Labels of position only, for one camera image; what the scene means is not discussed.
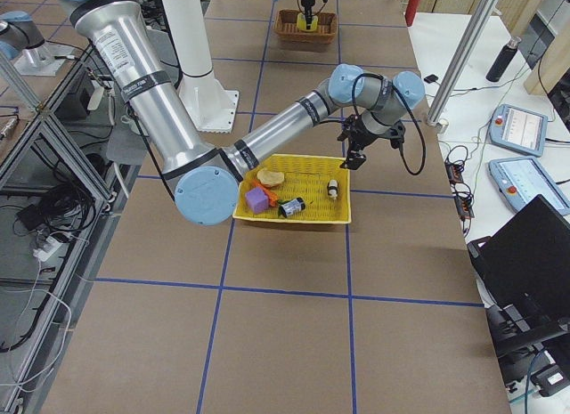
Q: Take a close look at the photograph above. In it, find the yellow plastic basket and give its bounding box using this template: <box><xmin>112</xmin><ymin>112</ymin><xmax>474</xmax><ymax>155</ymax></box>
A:
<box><xmin>233</xmin><ymin>154</ymin><xmax>352</xmax><ymax>224</ymax></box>

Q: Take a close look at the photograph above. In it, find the black laptop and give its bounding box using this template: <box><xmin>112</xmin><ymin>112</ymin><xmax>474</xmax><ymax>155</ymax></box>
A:
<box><xmin>466</xmin><ymin>194</ymin><xmax>570</xmax><ymax>320</ymax></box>

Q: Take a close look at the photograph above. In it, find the orange toy carrot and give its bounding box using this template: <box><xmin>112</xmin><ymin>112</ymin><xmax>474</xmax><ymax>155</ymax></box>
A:
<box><xmin>252</xmin><ymin>180</ymin><xmax>279</xmax><ymax>207</ymax></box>

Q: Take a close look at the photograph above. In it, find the aluminium frame post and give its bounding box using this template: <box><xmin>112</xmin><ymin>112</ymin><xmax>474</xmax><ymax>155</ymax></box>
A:
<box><xmin>427</xmin><ymin>0</ymin><xmax>499</xmax><ymax>134</ymax></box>

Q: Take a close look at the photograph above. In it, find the small black device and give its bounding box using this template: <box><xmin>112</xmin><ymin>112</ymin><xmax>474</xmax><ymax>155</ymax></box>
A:
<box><xmin>424</xmin><ymin>74</ymin><xmax>438</xmax><ymax>84</ymax></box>

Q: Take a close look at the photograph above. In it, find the teach pendant near post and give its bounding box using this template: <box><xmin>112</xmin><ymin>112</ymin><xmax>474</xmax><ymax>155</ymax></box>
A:
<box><xmin>488</xmin><ymin>104</ymin><xmax>549</xmax><ymax>158</ymax></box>

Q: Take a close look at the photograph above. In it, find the toy bread slice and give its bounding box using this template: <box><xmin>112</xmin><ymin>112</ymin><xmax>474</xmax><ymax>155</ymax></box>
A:
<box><xmin>256</xmin><ymin>167</ymin><xmax>285</xmax><ymax>188</ymax></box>

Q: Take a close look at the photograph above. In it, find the purple cube block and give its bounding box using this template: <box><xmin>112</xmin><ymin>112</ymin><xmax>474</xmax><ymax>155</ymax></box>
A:
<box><xmin>245</xmin><ymin>187</ymin><xmax>270</xmax><ymax>215</ymax></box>

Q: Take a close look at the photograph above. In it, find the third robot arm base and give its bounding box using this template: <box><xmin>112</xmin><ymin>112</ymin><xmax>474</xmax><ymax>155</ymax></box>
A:
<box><xmin>1</xmin><ymin>11</ymin><xmax>75</xmax><ymax>77</ymax></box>

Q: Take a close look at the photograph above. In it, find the small dark can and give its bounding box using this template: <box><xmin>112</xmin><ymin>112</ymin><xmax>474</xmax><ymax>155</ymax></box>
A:
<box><xmin>278</xmin><ymin>197</ymin><xmax>306</xmax><ymax>218</ymax></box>

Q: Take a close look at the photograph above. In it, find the orange black cable connector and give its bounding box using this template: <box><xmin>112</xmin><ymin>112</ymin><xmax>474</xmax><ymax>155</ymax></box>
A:
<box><xmin>444</xmin><ymin>160</ymin><xmax>475</xmax><ymax>221</ymax></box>

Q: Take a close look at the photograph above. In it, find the red cylinder tube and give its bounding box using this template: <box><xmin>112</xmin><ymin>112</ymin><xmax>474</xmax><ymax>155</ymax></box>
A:
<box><xmin>404</xmin><ymin>0</ymin><xmax>421</xmax><ymax>27</ymax></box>

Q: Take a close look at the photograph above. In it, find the black water bottle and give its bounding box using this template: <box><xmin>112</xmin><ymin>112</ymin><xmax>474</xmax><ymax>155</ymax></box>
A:
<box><xmin>485</xmin><ymin>36</ymin><xmax>521</xmax><ymax>83</ymax></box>

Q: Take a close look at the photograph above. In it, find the small penguin figure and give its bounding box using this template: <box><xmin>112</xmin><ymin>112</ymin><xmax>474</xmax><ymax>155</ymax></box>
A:
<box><xmin>327</xmin><ymin>179</ymin><xmax>338</xmax><ymax>199</ymax></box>

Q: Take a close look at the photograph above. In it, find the yellow tape roll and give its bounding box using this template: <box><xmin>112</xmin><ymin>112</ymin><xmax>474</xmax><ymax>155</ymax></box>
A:
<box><xmin>296</xmin><ymin>12</ymin><xmax>318</xmax><ymax>32</ymax></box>

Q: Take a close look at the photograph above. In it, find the brown wicker basket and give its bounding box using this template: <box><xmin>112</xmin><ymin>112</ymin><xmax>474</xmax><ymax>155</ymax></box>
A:
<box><xmin>273</xmin><ymin>9</ymin><xmax>338</xmax><ymax>45</ymax></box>

